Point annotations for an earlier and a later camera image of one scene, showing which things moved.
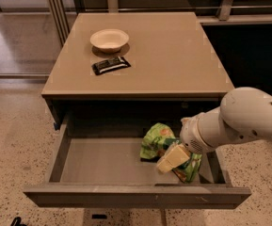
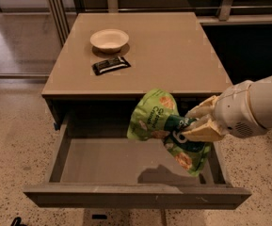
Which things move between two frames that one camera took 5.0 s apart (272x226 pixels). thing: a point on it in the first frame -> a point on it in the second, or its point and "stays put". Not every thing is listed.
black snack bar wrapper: x=109 y=65 stays put
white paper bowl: x=109 y=40 stays put
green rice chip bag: x=157 y=139 -> x=154 y=115
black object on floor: x=17 y=221 stays put
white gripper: x=191 y=137 -> x=235 y=109
